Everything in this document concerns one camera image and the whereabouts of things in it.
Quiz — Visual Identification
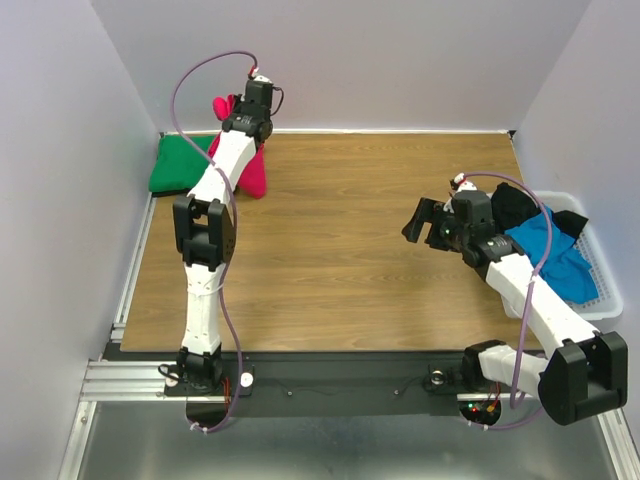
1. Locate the aluminium frame rail right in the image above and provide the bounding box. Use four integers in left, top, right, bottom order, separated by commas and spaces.
598, 409, 640, 480

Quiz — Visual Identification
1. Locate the blue t shirt in basket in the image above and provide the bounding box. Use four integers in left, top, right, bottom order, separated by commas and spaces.
506, 209, 598, 304

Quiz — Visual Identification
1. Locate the aluminium frame rail left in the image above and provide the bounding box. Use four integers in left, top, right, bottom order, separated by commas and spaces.
59, 194, 171, 480

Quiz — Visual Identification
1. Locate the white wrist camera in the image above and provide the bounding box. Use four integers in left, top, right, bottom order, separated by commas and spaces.
443, 173, 489, 213
248, 68, 273, 84

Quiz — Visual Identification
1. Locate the pink red t shirt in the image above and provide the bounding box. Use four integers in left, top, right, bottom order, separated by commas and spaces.
212, 94, 267, 199

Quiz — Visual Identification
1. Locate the aluminium frame rail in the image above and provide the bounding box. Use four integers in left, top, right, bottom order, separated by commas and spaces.
598, 409, 640, 480
59, 194, 171, 480

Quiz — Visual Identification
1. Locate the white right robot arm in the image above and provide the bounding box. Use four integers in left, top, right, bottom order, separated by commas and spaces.
402, 190, 628, 426

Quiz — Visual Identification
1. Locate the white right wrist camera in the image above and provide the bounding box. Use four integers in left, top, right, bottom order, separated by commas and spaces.
443, 173, 489, 213

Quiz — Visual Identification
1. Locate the white plastic laundry basket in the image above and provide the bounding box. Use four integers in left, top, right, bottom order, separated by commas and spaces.
494, 189, 626, 321

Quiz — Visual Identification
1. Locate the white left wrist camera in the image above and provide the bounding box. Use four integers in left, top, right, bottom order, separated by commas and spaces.
248, 68, 273, 84

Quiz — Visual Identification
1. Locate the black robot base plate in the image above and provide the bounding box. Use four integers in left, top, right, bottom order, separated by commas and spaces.
164, 349, 521, 420

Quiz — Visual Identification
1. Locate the folded green t shirt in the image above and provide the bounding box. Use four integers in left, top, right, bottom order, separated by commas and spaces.
148, 135, 209, 196

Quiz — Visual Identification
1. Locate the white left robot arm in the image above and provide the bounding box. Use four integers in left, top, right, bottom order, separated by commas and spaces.
173, 75, 274, 394

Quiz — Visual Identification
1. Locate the black t shirt in basket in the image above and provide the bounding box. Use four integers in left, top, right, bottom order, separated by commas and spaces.
491, 182, 588, 240

